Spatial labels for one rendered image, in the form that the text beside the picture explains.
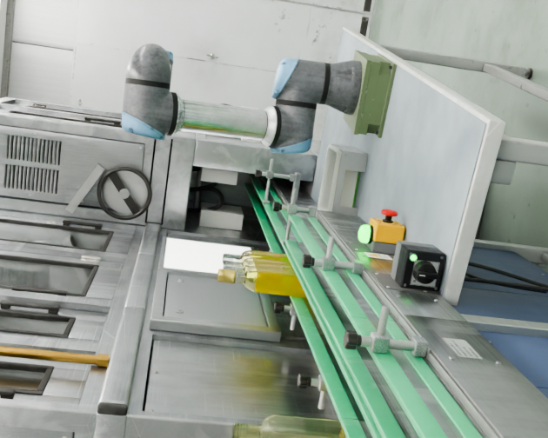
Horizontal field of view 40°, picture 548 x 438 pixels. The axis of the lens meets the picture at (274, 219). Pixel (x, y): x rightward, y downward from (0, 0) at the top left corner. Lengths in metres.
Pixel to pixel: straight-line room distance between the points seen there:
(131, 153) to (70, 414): 1.66
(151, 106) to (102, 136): 1.07
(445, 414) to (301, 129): 1.22
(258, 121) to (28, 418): 0.99
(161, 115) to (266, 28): 3.84
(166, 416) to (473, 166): 0.76
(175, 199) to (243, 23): 2.90
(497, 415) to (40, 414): 0.88
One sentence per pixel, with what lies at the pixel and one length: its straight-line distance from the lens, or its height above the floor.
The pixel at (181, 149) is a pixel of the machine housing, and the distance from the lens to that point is 3.01.
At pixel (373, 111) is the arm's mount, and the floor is 0.79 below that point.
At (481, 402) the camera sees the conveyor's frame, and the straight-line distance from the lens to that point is 1.06.
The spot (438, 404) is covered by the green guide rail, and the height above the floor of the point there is 0.91.
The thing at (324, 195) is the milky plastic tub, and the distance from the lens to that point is 2.41.
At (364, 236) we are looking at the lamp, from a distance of 1.79.
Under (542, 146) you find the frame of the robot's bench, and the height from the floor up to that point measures 0.61.
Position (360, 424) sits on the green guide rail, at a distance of 1.36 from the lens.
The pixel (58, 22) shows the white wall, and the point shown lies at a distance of 6.29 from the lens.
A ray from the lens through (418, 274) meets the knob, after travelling 1.49.
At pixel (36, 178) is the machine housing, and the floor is 1.84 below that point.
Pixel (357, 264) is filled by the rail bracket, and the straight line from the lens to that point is 1.63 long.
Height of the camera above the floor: 1.30
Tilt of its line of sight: 8 degrees down
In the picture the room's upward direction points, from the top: 83 degrees counter-clockwise
